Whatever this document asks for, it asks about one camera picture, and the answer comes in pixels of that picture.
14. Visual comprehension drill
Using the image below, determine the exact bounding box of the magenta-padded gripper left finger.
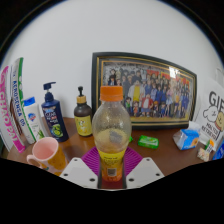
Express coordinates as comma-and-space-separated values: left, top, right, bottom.
59, 146, 103, 190

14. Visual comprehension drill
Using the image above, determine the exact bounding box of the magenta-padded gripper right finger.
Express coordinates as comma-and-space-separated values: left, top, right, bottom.
122, 146, 165, 190

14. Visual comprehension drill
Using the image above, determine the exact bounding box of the orange-capped clear drink bottle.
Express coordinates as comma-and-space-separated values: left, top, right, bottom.
91, 85, 133, 183

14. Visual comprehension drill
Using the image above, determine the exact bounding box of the pink printed mug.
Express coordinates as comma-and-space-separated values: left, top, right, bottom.
26, 136, 68, 176

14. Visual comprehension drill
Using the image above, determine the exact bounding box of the brown yellow-label pump bottle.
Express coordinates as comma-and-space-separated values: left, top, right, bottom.
73, 85, 94, 138

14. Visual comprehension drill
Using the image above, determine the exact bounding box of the blue tissue pack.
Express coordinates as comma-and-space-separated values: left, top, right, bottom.
172, 121, 201, 151

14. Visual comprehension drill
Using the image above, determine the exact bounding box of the dark blue pump bottle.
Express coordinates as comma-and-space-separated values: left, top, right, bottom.
40, 81, 70, 143

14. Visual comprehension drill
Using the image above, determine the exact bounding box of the small printed snack packet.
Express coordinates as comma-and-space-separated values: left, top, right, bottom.
196, 147, 211, 163

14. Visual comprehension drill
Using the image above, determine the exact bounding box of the white blue-capped wash bottle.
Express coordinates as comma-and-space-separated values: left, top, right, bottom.
22, 96, 46, 141

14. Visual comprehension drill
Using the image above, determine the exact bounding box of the small puzzle cube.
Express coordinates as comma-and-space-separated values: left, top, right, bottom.
204, 138, 216, 153

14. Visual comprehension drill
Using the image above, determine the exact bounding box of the framed group photo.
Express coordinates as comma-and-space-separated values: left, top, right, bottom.
91, 51, 198, 131

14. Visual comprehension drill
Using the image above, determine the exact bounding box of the white paper gift bag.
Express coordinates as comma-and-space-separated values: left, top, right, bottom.
194, 68, 224, 144

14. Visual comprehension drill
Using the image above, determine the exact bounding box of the long pink printed box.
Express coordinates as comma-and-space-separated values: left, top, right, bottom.
0, 65, 27, 154

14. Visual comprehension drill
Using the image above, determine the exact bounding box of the long white green box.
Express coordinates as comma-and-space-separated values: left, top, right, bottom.
9, 57, 43, 145

